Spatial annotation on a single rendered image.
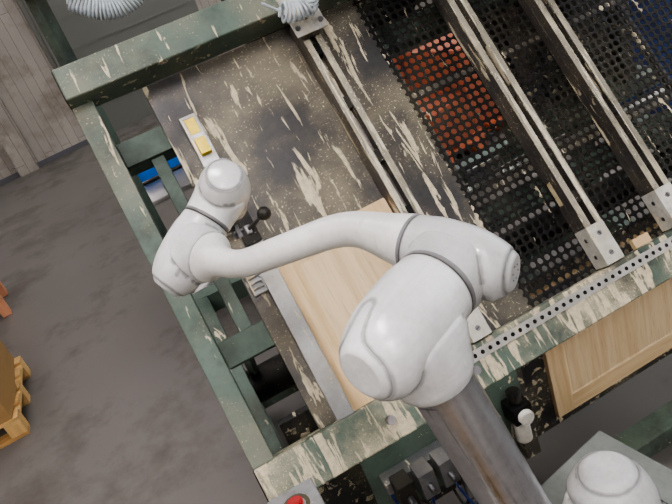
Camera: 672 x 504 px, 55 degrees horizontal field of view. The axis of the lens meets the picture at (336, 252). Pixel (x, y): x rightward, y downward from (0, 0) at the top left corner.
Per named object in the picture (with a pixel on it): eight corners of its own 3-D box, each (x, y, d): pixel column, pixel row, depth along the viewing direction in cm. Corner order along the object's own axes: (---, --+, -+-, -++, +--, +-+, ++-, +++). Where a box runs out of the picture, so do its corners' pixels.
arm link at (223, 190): (217, 166, 141) (186, 216, 138) (212, 140, 126) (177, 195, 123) (260, 190, 141) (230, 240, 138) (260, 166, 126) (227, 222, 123)
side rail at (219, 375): (253, 465, 174) (253, 470, 164) (82, 124, 189) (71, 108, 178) (273, 454, 176) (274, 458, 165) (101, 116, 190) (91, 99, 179)
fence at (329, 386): (336, 420, 174) (338, 421, 170) (180, 124, 186) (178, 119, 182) (352, 411, 175) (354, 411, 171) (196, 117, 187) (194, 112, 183)
